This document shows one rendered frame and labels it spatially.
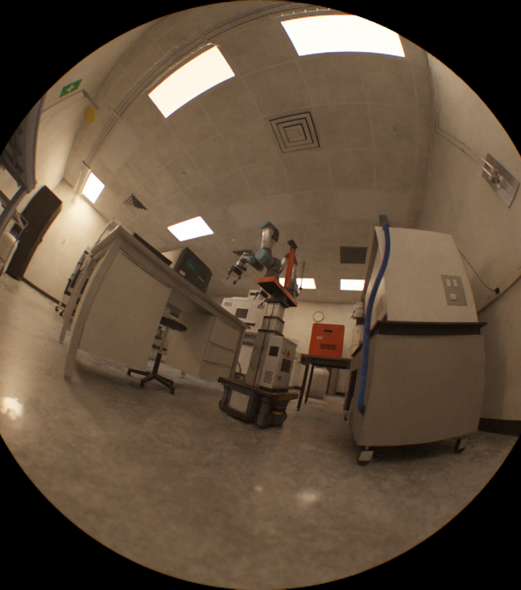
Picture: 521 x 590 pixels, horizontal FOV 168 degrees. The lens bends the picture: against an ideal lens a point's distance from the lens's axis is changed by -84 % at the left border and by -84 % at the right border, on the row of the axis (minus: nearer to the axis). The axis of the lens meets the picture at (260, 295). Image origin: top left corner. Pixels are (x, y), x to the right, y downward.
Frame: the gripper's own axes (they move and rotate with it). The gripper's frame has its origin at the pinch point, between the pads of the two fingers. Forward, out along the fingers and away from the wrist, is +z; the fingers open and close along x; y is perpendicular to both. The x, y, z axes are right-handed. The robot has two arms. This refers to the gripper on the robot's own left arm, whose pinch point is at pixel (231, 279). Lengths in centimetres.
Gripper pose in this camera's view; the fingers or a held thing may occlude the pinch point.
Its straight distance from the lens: 177.6
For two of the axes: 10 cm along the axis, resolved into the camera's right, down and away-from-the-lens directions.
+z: -5.1, 8.6, -0.7
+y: -7.5, -4.0, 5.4
